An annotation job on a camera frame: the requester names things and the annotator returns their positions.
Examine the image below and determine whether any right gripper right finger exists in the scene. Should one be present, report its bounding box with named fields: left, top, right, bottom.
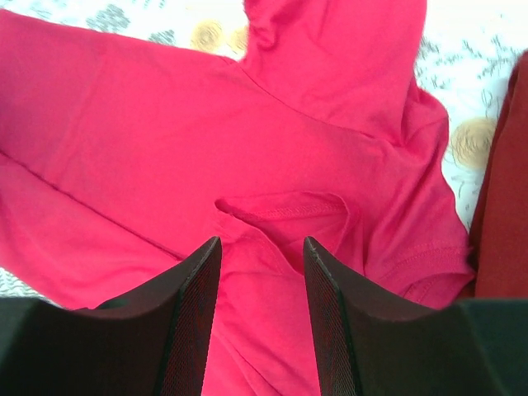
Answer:
left=304, top=238, right=527, bottom=395

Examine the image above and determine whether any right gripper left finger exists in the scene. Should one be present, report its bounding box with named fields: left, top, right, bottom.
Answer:
left=1, top=237, right=222, bottom=395

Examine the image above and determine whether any bright pink t shirt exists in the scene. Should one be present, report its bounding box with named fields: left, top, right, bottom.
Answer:
left=1, top=1, right=474, bottom=395

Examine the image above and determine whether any folded dark red t shirt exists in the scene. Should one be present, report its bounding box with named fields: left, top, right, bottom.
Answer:
left=459, top=52, right=527, bottom=299

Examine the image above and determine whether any floral patterned table mat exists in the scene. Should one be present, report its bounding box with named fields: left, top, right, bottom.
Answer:
left=1, top=1, right=527, bottom=306

